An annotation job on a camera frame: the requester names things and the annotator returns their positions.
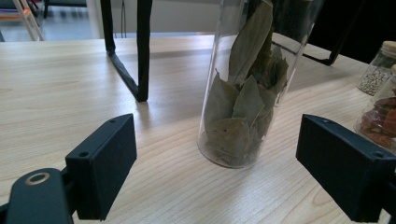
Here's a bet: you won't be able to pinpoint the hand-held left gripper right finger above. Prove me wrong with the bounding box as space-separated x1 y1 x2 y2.
295 113 396 223

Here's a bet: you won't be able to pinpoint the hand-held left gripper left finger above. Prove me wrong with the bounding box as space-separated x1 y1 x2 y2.
64 113 138 222

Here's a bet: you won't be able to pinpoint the glass jar red chilies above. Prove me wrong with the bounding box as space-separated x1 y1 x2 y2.
353 63 396 155

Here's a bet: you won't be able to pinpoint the glass jar white seeds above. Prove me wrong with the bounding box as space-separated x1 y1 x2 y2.
357 40 396 97

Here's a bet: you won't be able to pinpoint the tall glass jar bay leaves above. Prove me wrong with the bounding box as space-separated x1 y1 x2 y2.
196 0 326 170

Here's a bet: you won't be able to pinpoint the wooden stool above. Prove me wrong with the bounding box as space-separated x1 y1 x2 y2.
12 0 45 42

